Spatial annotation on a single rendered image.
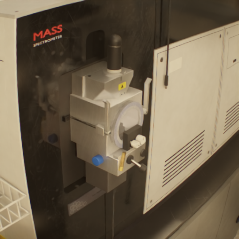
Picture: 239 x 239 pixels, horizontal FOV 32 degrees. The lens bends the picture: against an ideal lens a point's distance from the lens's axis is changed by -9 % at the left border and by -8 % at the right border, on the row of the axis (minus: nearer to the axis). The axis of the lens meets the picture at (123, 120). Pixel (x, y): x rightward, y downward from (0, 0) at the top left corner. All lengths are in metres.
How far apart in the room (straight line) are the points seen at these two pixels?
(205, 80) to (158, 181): 0.32
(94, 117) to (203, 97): 0.56
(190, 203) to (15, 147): 0.76
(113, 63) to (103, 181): 0.24
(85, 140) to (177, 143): 0.44
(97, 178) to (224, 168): 0.78
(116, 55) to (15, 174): 0.29
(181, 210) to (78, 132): 0.61
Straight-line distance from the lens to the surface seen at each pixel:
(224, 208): 1.70
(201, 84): 1.25
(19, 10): 0.69
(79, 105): 0.80
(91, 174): 0.89
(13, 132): 0.75
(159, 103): 1.07
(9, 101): 0.72
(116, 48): 0.77
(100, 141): 0.80
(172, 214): 1.33
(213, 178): 1.52
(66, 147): 0.85
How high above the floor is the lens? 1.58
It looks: 27 degrees down
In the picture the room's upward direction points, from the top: 2 degrees clockwise
